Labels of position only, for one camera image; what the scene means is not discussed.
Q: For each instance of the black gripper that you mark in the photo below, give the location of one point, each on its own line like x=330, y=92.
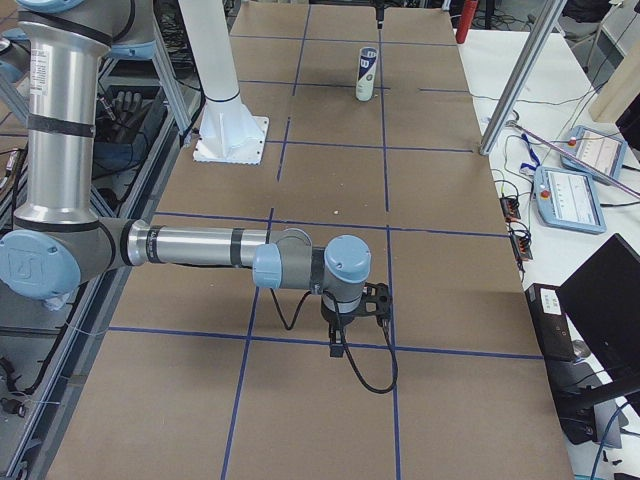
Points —
x=334, y=318

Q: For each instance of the orange black usb hub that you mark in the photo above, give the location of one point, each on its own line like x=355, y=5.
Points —
x=510, y=207
x=521, y=244

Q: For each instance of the black desktop computer box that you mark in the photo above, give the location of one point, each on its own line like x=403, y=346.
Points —
x=550, y=323

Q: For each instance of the near blue teach pendant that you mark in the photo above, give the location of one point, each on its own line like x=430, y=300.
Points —
x=567, y=200

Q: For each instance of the blue teach pendant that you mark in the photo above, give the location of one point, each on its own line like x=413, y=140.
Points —
x=567, y=200
x=602, y=151

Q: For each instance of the black computer monitor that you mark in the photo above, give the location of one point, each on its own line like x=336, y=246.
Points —
x=601, y=299

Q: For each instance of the reacher grabber stick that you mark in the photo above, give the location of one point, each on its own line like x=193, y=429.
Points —
x=563, y=153

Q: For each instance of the far blue teach pendant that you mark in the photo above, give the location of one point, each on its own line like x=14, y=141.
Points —
x=602, y=151

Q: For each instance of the red cylinder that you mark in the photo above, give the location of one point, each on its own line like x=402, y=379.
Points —
x=466, y=19

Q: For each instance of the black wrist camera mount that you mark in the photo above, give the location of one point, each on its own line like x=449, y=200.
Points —
x=376, y=301

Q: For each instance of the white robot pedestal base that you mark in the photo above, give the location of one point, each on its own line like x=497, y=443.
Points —
x=228, y=132

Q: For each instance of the aluminium frame post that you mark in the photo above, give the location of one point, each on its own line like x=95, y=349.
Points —
x=531, y=50

